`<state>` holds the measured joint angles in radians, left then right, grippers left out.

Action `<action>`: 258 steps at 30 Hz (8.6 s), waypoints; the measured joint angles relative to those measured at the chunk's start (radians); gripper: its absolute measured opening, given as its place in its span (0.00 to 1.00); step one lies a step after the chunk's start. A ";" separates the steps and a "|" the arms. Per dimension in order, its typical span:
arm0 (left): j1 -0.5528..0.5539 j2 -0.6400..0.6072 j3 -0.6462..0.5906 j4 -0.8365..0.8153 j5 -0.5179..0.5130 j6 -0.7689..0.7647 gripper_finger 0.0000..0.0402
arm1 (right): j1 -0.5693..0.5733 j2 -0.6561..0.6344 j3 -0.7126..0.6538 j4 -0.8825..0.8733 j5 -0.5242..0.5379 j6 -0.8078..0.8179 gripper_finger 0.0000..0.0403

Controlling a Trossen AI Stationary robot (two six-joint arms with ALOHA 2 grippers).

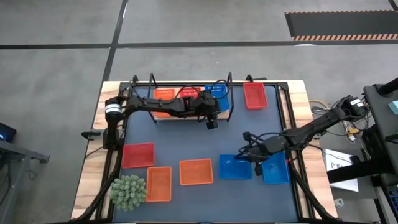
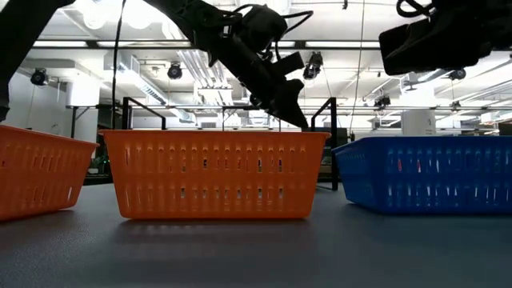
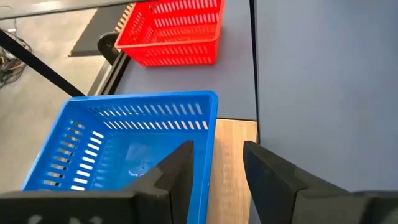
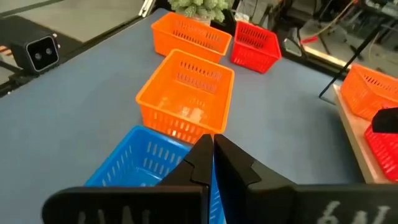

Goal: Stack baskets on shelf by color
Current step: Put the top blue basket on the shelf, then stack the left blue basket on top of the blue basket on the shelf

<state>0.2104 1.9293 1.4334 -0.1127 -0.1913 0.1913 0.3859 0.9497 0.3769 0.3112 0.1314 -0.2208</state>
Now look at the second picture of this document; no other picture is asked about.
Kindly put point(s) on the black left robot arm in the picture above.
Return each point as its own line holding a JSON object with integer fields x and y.
{"x": 20, "y": 40}

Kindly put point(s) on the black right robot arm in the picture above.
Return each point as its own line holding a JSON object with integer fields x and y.
{"x": 498, "y": 20}

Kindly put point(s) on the grey-blue table mat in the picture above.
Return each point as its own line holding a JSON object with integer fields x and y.
{"x": 256, "y": 256}

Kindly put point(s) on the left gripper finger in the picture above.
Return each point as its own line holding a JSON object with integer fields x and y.
{"x": 282, "y": 110}
{"x": 292, "y": 94}

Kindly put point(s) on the orange plastic basket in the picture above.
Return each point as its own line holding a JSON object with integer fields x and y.
{"x": 40, "y": 172}
{"x": 216, "y": 176}

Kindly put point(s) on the white pillar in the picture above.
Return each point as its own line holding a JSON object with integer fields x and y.
{"x": 418, "y": 122}

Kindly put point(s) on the black background table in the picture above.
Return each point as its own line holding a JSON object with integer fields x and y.
{"x": 74, "y": 120}

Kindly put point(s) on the black metal shelf wooden board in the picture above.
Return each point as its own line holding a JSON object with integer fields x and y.
{"x": 334, "y": 180}

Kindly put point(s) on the black ceiling-hung camera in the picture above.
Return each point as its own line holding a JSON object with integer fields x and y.
{"x": 174, "y": 72}
{"x": 38, "y": 78}
{"x": 457, "y": 74}
{"x": 382, "y": 101}
{"x": 313, "y": 66}

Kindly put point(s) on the long silver ceiling duct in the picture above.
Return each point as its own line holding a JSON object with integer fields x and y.
{"x": 432, "y": 74}

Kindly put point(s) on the blue plastic basket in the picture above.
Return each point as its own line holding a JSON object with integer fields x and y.
{"x": 428, "y": 176}

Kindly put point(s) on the black metal stand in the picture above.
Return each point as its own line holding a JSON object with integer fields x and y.
{"x": 240, "y": 107}

